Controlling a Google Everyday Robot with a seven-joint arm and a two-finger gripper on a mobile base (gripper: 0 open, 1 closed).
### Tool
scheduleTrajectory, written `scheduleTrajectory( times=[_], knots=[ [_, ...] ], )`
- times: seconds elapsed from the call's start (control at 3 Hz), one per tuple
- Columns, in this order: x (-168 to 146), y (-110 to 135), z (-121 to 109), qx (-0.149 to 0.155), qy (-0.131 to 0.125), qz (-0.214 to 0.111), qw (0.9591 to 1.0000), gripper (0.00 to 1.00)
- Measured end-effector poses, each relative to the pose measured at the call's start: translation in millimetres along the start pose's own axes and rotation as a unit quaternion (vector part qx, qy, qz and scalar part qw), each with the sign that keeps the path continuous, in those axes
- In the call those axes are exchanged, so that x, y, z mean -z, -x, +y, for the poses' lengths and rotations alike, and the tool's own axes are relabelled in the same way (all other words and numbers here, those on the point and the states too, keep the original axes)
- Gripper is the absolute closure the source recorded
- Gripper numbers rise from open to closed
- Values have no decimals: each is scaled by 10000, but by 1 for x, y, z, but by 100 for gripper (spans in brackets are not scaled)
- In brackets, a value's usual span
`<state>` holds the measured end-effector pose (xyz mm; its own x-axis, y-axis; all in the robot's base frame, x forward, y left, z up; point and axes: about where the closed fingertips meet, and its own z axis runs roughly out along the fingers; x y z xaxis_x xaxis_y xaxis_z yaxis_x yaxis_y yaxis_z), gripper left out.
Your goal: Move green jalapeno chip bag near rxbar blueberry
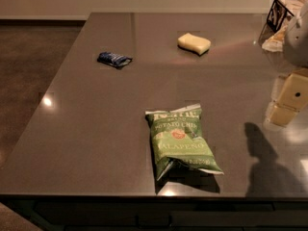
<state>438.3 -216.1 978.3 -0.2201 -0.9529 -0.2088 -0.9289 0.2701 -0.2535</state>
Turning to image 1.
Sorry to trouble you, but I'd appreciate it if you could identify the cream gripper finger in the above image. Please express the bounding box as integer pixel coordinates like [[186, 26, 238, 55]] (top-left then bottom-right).
[[267, 68, 308, 127]]

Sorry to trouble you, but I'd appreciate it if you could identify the green jalapeno chip bag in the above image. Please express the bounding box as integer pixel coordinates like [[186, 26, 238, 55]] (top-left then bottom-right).
[[145, 104, 223, 181]]

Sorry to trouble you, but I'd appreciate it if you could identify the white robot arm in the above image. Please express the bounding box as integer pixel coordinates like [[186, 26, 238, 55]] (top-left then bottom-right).
[[262, 0, 308, 129]]

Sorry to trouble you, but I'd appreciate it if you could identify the blue rxbar blueberry wrapper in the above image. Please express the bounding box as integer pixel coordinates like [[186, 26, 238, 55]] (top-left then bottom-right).
[[97, 52, 133, 68]]

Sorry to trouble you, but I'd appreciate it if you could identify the crumpled white paper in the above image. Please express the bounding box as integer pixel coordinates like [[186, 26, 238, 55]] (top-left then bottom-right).
[[262, 26, 287, 52]]

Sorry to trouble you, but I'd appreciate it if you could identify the yellow sponge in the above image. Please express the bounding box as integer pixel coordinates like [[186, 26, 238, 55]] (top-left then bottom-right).
[[177, 33, 211, 55]]

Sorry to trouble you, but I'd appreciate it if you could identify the black wire basket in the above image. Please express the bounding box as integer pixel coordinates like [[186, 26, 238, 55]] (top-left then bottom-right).
[[267, 0, 302, 33]]

